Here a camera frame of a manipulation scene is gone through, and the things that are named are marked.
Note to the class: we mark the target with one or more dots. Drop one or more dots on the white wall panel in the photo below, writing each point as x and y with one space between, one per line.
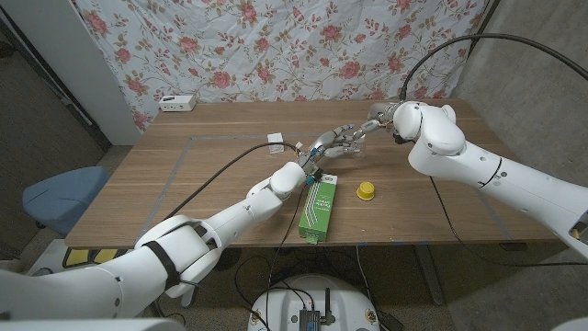
69 55

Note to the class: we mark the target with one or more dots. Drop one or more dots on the blue padded chair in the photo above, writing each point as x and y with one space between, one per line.
64 197

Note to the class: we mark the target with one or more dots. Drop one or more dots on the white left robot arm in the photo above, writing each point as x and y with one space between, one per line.
239 211

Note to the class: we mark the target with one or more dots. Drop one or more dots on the yellow and black floor mat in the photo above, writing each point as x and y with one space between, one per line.
75 258

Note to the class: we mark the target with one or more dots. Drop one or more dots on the yellow cup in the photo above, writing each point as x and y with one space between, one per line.
365 191

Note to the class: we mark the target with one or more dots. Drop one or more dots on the black backdrop stand pole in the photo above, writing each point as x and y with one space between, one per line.
482 20

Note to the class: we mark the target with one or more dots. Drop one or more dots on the white cube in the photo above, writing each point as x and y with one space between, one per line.
274 146

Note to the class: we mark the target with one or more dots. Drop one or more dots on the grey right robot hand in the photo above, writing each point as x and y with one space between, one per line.
386 112

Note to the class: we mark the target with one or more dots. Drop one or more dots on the clear medicine bottle white cap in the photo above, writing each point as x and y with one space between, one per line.
360 149

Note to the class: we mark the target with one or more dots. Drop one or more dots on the white robot base with electronics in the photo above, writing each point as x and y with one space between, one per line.
285 303

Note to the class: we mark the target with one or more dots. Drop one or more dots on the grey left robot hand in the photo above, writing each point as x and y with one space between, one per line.
324 140

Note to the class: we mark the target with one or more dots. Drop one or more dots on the white power strip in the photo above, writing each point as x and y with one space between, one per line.
177 103

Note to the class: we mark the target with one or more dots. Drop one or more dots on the floral backdrop cloth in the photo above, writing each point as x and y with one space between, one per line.
285 55

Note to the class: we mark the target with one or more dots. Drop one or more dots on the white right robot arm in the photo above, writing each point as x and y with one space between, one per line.
496 174

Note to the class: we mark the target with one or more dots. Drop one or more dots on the green straw box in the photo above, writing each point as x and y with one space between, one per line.
318 209

